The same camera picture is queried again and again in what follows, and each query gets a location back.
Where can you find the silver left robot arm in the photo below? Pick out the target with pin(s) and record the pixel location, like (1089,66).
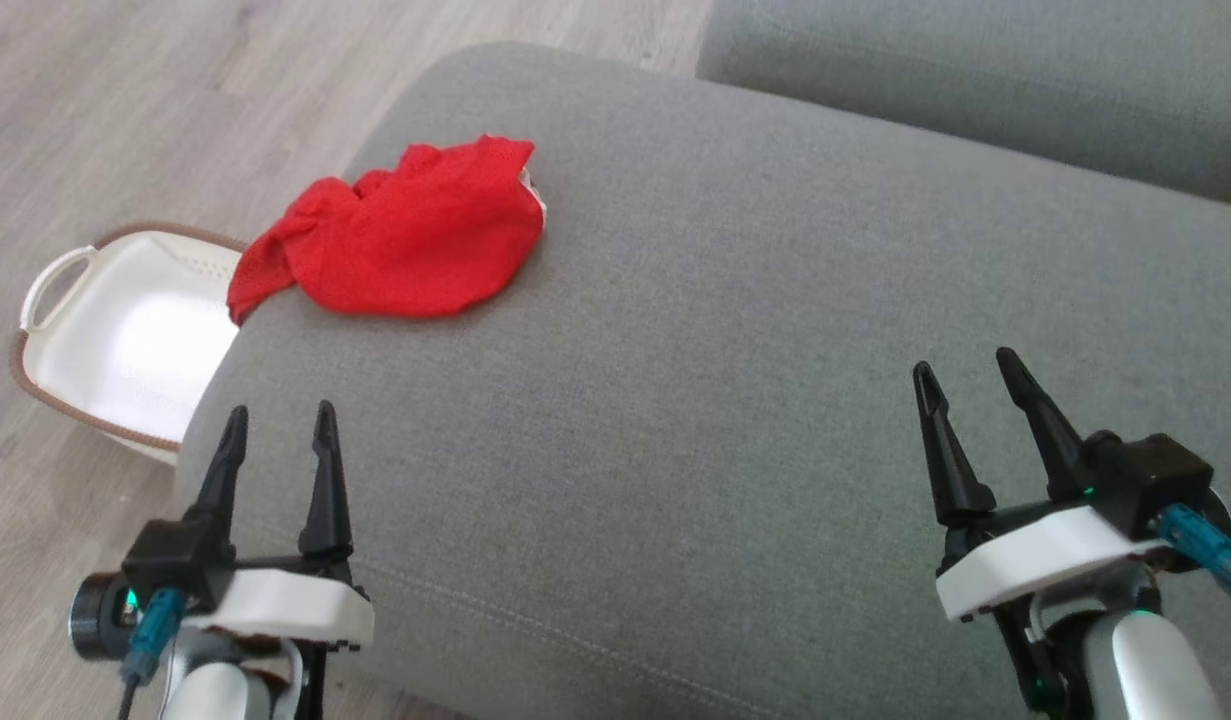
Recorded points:
(210,690)

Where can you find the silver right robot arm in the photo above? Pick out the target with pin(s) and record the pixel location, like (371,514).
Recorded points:
(1145,670)

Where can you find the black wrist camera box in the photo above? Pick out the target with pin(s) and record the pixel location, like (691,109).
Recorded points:
(1150,480)
(175,560)

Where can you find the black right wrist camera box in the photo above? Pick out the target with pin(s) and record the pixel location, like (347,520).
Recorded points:
(1150,480)

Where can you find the grey fabric sofa seat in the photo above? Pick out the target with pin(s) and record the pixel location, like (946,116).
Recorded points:
(735,380)

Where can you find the white laundry basket brown rim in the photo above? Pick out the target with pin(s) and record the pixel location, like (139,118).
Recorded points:
(125,340)

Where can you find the red shorts with white stripe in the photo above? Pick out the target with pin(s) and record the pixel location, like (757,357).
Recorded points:
(405,240)

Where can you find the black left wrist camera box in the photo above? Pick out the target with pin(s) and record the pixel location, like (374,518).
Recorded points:
(175,560)

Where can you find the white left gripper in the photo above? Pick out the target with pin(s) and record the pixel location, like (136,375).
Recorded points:
(285,605)

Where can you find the grey sofa back cushion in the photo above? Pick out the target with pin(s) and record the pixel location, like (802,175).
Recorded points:
(975,80)

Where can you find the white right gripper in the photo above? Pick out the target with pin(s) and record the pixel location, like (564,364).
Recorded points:
(1025,560)

